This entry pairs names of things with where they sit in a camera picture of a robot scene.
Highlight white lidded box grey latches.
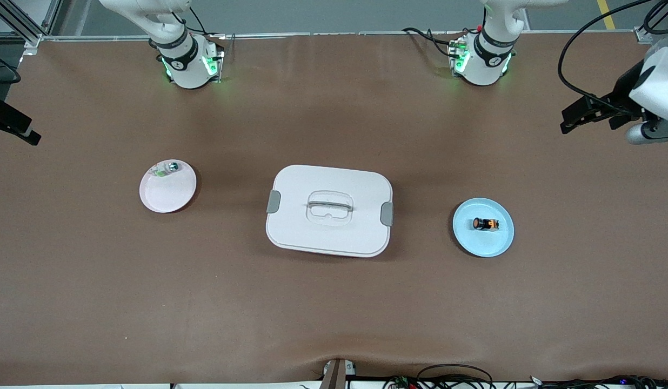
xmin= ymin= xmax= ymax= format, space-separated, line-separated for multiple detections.
xmin=265 ymin=164 xmax=394 ymax=258

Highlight pink round plate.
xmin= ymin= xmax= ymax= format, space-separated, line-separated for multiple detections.
xmin=139 ymin=159 xmax=197 ymax=214

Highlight light blue round plate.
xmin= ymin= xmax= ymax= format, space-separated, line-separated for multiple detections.
xmin=452 ymin=197 xmax=515 ymax=258

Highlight brown table mat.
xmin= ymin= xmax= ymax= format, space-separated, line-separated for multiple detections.
xmin=0 ymin=32 xmax=668 ymax=385

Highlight aluminium corner bracket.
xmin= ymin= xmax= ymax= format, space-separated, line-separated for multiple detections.
xmin=634 ymin=26 xmax=662 ymax=45

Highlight long black cable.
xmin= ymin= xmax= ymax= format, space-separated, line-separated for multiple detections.
xmin=558 ymin=0 xmax=651 ymax=100

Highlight aluminium frame post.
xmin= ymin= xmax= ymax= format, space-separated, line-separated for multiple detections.
xmin=0 ymin=0 xmax=62 ymax=57

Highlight black cable bundle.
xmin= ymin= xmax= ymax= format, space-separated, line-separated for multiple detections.
xmin=529 ymin=374 xmax=668 ymax=389

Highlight black looped cable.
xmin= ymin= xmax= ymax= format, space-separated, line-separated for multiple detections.
xmin=416 ymin=364 xmax=495 ymax=389

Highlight brown post with metal clamp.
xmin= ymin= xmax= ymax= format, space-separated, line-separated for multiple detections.
xmin=320 ymin=359 xmax=357 ymax=389

